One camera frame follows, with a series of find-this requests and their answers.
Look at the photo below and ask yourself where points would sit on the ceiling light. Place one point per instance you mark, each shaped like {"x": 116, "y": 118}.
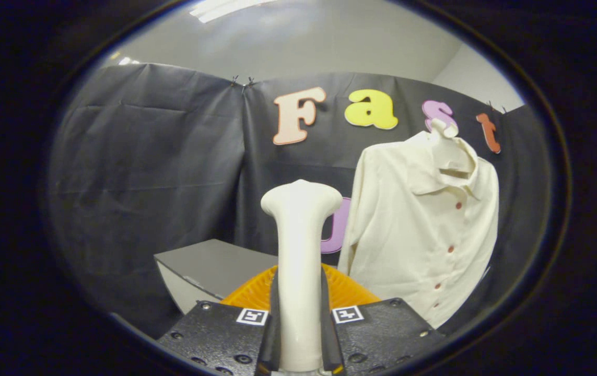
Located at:
{"x": 220, "y": 9}

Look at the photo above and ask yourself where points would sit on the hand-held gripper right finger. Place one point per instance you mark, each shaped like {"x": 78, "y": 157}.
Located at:
{"x": 376, "y": 334}

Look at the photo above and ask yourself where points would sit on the cream button shirt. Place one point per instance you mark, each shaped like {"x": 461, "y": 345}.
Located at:
{"x": 413, "y": 235}

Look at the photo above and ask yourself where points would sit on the white garment steamer head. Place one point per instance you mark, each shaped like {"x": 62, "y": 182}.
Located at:
{"x": 298, "y": 261}

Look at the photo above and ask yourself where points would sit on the grey drawer cabinet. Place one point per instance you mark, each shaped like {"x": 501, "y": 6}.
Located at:
{"x": 214, "y": 261}

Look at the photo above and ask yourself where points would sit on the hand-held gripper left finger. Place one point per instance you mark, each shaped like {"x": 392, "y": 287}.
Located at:
{"x": 220, "y": 339}

